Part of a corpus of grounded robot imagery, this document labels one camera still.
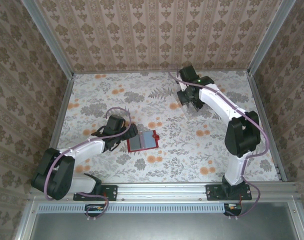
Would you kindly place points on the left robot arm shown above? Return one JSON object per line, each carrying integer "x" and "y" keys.
{"x": 84, "y": 148}

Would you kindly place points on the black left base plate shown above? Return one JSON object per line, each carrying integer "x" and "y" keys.
{"x": 109, "y": 192}

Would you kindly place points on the small black connector board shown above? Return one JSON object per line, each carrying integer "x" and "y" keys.
{"x": 233, "y": 208}
{"x": 94, "y": 208}

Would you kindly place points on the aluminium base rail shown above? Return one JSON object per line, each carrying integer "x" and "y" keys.
{"x": 162, "y": 191}

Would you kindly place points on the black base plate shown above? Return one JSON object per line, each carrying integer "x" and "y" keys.
{"x": 214, "y": 192}
{"x": 109, "y": 192}

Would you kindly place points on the black credit card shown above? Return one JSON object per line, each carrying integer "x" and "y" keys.
{"x": 199, "y": 105}
{"x": 180, "y": 96}

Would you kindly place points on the floral table cover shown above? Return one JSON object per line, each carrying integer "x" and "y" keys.
{"x": 167, "y": 172}

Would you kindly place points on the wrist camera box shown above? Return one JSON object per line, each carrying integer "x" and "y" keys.
{"x": 115, "y": 122}
{"x": 188, "y": 73}

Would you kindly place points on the grey metal panel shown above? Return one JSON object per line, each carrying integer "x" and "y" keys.
{"x": 167, "y": 227}

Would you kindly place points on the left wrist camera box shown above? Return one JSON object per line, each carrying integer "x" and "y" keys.
{"x": 115, "y": 122}

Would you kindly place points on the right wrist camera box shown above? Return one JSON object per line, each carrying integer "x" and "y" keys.
{"x": 188, "y": 73}

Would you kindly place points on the clear acrylic card stand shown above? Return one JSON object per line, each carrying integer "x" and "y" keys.
{"x": 192, "y": 112}

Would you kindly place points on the aluminium corner post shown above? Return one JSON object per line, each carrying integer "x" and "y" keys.
{"x": 50, "y": 40}
{"x": 269, "y": 37}

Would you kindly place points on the red card holder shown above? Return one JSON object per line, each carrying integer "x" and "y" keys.
{"x": 145, "y": 140}

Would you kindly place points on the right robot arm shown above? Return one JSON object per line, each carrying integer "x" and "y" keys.
{"x": 217, "y": 100}

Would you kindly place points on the aluminium side rail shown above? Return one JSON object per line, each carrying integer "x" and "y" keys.
{"x": 263, "y": 112}
{"x": 62, "y": 112}

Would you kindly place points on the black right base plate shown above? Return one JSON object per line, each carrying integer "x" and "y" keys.
{"x": 214, "y": 192}

